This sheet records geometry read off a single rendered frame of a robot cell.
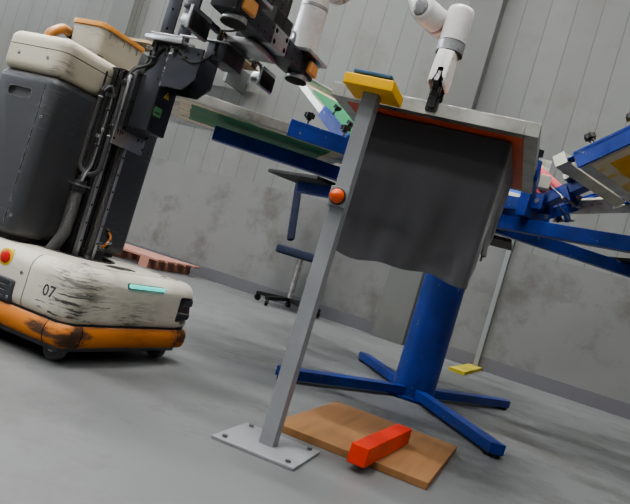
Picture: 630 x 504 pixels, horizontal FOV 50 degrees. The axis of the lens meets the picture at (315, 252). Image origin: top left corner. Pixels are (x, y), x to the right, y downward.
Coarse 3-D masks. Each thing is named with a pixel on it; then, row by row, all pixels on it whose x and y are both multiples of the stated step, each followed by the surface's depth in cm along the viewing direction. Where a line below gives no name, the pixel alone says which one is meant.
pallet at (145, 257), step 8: (128, 248) 644; (136, 248) 680; (120, 256) 649; (128, 256) 660; (136, 256) 673; (144, 256) 617; (152, 256) 626; (160, 256) 669; (144, 264) 616; (152, 264) 623; (160, 264) 635; (168, 264) 648; (176, 264) 643; (184, 264) 659; (176, 272) 665; (184, 272) 679
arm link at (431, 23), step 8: (408, 0) 189; (416, 0) 186; (424, 0) 184; (432, 0) 183; (416, 8) 185; (424, 8) 183; (432, 8) 183; (440, 8) 185; (416, 16) 185; (424, 16) 184; (432, 16) 184; (440, 16) 185; (424, 24) 186; (432, 24) 186; (440, 24) 187; (432, 32) 190
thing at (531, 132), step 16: (336, 96) 193; (352, 96) 190; (352, 112) 206; (416, 112) 184; (432, 112) 183; (448, 112) 182; (464, 112) 180; (480, 112) 179; (480, 128) 181; (496, 128) 177; (512, 128) 176; (528, 128) 175; (528, 144) 183; (528, 160) 200; (528, 176) 222; (528, 192) 248
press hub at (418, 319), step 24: (432, 288) 312; (456, 288) 311; (432, 312) 310; (456, 312) 314; (408, 336) 317; (432, 336) 310; (408, 360) 313; (432, 360) 310; (408, 384) 310; (432, 384) 312
